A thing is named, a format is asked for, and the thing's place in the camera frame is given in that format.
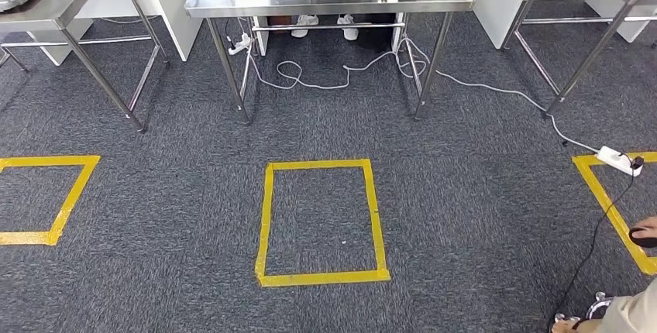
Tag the person's hand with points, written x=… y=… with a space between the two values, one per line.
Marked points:
x=648 y=225

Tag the handheld controller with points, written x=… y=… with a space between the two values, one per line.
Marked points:
x=645 y=242

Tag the yellow floor tape square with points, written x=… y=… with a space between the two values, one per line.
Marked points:
x=600 y=192
x=318 y=278

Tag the white power strip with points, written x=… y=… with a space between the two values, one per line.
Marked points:
x=613 y=159
x=240 y=44

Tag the person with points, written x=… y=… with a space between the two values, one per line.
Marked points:
x=636 y=310
x=305 y=25

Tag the chrome stool base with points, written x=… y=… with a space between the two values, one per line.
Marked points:
x=598 y=304

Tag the white partition panel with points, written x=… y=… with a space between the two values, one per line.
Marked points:
x=174 y=2
x=498 y=2

